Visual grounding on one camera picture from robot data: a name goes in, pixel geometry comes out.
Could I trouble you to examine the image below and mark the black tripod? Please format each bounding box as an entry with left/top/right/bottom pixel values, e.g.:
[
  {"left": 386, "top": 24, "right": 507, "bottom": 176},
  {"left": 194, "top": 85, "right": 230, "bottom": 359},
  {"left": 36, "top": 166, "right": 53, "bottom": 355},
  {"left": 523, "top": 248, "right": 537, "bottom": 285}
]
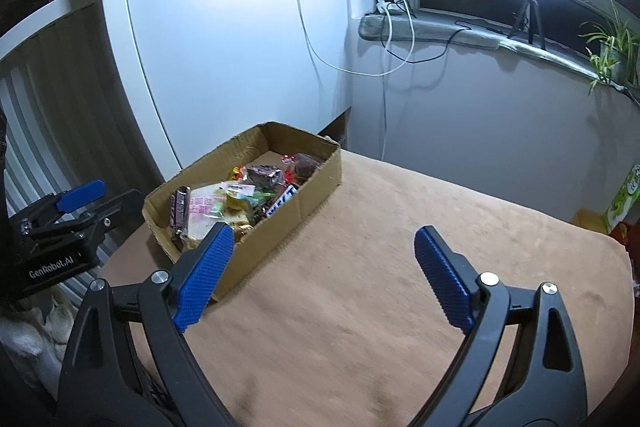
[{"left": 508, "top": 0, "right": 546, "bottom": 50}]

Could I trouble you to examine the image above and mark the white cable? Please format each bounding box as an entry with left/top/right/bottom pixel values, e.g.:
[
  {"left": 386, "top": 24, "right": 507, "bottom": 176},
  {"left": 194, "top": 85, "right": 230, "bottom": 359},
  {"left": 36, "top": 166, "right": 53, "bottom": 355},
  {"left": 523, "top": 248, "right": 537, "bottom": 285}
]
[{"left": 284, "top": 0, "right": 417, "bottom": 163}]

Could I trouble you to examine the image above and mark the brownie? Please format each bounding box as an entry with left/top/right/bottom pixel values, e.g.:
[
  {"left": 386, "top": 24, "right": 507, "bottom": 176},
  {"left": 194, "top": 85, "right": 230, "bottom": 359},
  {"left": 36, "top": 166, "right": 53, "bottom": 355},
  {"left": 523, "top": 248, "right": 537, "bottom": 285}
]
[{"left": 290, "top": 153, "right": 322, "bottom": 184}]

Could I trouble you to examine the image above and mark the white power strip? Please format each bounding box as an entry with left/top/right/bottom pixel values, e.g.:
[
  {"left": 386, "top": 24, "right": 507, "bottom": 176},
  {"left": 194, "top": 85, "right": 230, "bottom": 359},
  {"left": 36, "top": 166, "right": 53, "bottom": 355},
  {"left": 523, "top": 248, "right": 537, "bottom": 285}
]
[{"left": 375, "top": 0, "right": 407, "bottom": 15}]

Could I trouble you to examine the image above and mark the potted spider plant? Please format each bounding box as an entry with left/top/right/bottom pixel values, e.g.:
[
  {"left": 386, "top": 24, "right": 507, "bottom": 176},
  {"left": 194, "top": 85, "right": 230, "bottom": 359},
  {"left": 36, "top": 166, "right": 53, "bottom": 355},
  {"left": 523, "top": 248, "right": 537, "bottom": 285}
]
[{"left": 579, "top": 0, "right": 639, "bottom": 100}]

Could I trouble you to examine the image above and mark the grey windowsill cloth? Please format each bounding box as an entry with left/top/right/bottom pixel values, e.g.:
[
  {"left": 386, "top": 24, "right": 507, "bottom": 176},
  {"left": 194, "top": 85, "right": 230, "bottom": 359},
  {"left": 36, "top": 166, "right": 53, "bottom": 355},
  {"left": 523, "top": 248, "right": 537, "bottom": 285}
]
[{"left": 358, "top": 14, "right": 639, "bottom": 105}]

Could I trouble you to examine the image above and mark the cardboard box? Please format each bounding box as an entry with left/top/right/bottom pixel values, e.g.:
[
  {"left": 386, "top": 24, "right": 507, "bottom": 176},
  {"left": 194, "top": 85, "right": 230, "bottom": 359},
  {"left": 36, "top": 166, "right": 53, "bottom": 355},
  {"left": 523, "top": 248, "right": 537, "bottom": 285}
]
[{"left": 142, "top": 122, "right": 342, "bottom": 300}]

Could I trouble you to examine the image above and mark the pink bread packet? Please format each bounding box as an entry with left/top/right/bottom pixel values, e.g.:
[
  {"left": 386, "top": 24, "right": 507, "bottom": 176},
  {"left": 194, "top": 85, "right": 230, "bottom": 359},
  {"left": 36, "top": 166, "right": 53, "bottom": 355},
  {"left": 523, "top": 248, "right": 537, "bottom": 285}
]
[{"left": 181, "top": 183, "right": 252, "bottom": 248}]

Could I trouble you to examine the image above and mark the Snickers bar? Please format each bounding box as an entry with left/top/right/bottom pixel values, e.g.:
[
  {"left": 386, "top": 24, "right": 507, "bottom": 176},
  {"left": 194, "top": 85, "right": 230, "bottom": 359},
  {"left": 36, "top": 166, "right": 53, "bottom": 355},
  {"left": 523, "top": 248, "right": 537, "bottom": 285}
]
[
  {"left": 169, "top": 185, "right": 190, "bottom": 236},
  {"left": 265, "top": 184, "right": 297, "bottom": 218}
]

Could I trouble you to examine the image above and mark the black cable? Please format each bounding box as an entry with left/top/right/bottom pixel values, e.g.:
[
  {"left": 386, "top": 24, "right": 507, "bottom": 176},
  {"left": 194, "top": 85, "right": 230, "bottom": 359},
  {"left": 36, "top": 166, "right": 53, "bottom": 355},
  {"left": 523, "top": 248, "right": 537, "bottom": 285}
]
[{"left": 380, "top": 0, "right": 474, "bottom": 65}]

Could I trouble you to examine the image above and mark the green snack bag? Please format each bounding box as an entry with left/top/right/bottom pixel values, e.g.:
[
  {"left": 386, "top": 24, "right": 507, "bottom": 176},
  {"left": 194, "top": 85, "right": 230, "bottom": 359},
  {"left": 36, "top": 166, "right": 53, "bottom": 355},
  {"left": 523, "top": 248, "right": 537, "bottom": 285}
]
[{"left": 604, "top": 164, "right": 640, "bottom": 233}]

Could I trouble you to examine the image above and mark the beige tablecloth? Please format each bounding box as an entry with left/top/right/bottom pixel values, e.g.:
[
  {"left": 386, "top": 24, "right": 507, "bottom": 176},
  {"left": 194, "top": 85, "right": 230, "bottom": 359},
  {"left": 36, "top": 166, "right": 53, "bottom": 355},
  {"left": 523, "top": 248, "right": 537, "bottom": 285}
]
[{"left": 186, "top": 152, "right": 634, "bottom": 426}]

